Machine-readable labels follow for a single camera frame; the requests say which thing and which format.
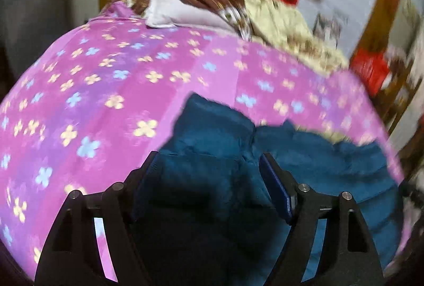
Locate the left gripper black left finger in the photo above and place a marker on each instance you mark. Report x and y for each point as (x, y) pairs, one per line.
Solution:
(92, 239)

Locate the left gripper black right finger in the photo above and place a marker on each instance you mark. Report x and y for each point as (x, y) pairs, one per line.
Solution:
(329, 242)

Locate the teal quilted down jacket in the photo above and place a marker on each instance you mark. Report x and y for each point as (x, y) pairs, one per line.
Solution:
(203, 216)

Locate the wooden shelf unit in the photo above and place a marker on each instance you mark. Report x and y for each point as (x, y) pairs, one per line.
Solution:
(399, 102)

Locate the red shopping bag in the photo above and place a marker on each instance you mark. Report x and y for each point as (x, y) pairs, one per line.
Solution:
(371, 68)

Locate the pink floral bed sheet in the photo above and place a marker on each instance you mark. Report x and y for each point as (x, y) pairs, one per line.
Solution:
(104, 95)

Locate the cream brown floral quilt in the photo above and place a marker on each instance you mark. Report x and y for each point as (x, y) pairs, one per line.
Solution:
(270, 22)

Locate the white pillow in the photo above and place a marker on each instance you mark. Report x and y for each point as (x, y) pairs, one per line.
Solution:
(171, 13)

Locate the wall photo of woman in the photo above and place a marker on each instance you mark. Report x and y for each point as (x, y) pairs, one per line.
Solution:
(328, 29)

